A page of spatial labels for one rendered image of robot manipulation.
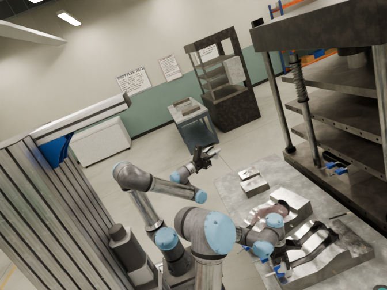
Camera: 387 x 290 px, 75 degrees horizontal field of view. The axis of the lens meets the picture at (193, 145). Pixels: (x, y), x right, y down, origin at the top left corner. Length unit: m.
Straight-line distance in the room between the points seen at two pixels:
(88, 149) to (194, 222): 7.07
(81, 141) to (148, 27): 3.82
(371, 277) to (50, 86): 8.20
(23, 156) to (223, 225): 0.62
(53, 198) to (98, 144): 6.82
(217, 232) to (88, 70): 7.70
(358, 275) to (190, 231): 1.01
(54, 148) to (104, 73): 7.30
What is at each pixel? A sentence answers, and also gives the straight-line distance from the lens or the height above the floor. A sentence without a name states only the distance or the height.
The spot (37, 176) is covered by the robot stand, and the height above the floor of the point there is 1.91.
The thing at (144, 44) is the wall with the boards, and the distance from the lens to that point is 8.11.
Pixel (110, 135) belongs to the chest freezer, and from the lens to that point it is 7.56.
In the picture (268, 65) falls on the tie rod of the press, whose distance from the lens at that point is 2.36.
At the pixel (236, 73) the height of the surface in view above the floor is 1.18.
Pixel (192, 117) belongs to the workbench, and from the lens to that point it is 5.09.
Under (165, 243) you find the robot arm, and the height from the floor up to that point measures 1.25.
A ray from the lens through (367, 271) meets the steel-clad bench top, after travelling 1.63.
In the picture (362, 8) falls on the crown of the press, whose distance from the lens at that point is 1.33.
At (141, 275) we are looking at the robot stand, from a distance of 1.18.
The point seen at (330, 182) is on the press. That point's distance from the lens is 2.19.
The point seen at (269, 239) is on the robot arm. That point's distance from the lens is 1.15.
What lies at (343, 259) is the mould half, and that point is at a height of 0.88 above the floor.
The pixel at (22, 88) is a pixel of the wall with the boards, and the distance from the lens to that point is 8.79.
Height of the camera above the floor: 2.09
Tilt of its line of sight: 21 degrees down
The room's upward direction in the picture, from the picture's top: 23 degrees counter-clockwise
